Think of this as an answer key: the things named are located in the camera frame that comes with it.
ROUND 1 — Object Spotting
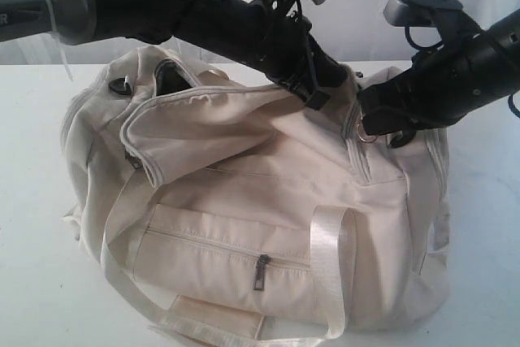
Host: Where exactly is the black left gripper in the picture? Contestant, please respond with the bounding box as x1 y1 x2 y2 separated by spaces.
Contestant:
171 0 348 111

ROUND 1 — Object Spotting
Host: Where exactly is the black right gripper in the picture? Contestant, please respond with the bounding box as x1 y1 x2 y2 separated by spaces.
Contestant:
358 11 519 136

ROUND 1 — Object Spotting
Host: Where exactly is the cream fabric duffel bag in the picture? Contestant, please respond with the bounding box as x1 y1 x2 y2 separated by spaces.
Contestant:
61 46 449 346

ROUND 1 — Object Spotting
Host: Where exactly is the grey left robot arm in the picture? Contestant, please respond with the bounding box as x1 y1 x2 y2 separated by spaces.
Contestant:
1 0 348 110

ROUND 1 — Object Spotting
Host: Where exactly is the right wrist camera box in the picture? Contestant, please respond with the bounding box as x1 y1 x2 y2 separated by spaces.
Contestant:
383 0 463 28

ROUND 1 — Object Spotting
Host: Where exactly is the white cable tie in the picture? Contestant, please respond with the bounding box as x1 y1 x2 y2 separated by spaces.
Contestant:
44 0 74 82

